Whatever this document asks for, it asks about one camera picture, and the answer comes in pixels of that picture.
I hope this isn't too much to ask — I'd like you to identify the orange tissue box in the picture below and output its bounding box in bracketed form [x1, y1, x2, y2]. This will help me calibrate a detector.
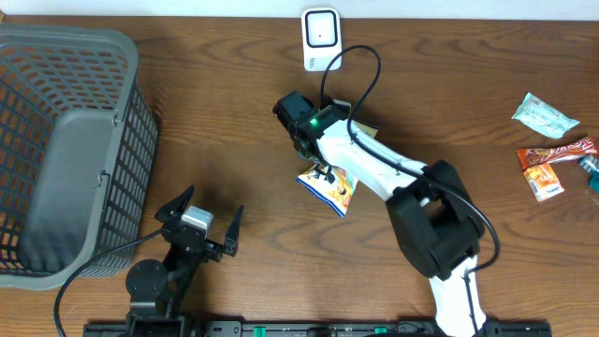
[523, 163, 564, 202]

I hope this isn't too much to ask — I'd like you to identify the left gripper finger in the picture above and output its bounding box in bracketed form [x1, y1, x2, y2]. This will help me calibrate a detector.
[155, 185, 195, 223]
[223, 206, 243, 256]

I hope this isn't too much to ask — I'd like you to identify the white barcode scanner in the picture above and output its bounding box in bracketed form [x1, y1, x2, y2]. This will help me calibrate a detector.
[300, 7, 343, 72]

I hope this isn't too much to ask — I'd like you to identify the teal mouthwash bottle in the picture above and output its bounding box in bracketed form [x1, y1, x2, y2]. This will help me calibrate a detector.
[579, 155, 599, 193]

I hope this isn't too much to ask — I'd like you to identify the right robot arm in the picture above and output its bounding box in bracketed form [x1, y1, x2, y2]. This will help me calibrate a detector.
[272, 91, 487, 336]

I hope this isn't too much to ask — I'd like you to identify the red orange chocolate bar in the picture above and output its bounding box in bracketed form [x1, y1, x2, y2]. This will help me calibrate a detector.
[516, 136, 598, 169]

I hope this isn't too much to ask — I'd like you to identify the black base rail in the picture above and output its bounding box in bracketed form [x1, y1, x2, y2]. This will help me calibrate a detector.
[83, 319, 553, 337]

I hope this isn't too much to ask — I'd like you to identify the grey plastic basket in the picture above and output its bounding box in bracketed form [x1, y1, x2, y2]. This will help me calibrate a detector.
[1, 23, 158, 290]

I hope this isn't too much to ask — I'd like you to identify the light blue tissue pack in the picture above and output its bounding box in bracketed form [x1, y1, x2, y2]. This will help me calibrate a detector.
[511, 93, 579, 139]

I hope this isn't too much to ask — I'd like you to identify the yellow snack bag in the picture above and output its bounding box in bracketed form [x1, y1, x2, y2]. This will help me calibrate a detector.
[295, 120, 379, 219]

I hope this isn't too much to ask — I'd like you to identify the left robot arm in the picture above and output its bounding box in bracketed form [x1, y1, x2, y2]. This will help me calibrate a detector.
[124, 186, 243, 337]

